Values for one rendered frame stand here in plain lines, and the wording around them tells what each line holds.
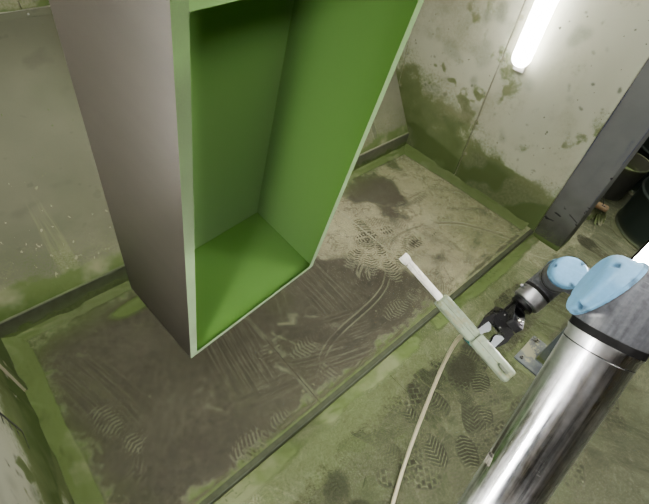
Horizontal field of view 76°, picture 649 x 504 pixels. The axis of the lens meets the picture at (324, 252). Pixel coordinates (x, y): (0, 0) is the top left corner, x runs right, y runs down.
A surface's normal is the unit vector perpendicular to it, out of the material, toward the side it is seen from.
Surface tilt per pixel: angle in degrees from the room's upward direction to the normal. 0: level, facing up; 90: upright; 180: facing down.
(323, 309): 0
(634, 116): 90
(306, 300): 0
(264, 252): 12
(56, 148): 57
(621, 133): 90
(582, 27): 90
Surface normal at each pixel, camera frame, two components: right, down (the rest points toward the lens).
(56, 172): 0.60, 0.14
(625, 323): -0.44, 0.03
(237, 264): 0.24, -0.54
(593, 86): -0.75, 0.44
